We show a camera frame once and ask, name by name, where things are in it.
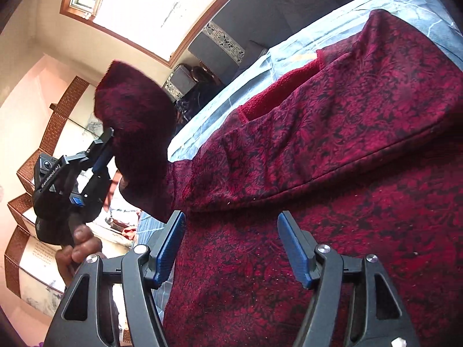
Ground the dark red patterned sweater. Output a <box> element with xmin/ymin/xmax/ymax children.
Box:
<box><xmin>93</xmin><ymin>9</ymin><xmax>463</xmax><ymax>347</ymax></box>

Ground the pink and orange clothes pile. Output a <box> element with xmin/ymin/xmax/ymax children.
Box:
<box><xmin>105</xmin><ymin>210</ymin><xmax>140</xmax><ymax>241</ymax></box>

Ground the dark clothes pile on chair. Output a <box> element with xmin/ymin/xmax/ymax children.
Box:
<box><xmin>175</xmin><ymin>66</ymin><xmax>225</xmax><ymax>121</ymax></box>

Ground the person's left hand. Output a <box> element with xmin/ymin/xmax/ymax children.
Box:
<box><xmin>55</xmin><ymin>225</ymin><xmax>104</xmax><ymax>286</ymax></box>

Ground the painted folding screen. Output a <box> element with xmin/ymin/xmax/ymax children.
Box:
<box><xmin>4</xmin><ymin>77</ymin><xmax>114</xmax><ymax>317</ymax></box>

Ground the grey cushioned wooden chair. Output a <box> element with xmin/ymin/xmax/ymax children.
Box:
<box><xmin>162</xmin><ymin>63</ymin><xmax>200</xmax><ymax>102</ymax></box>

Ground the wooden framed window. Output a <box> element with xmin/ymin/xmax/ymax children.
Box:
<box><xmin>60</xmin><ymin>0</ymin><xmax>230</xmax><ymax>67</ymax></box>

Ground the dark grey bed headboard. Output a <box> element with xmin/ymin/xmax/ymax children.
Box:
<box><xmin>188</xmin><ymin>0</ymin><xmax>353</xmax><ymax>84</ymax></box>

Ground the dark grey pillow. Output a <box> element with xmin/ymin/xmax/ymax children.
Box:
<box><xmin>275</xmin><ymin>0</ymin><xmax>338</xmax><ymax>33</ymax></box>

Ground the blue checked bed cover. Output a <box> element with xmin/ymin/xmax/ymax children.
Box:
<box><xmin>118</xmin><ymin>0</ymin><xmax>463</xmax><ymax>347</ymax></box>

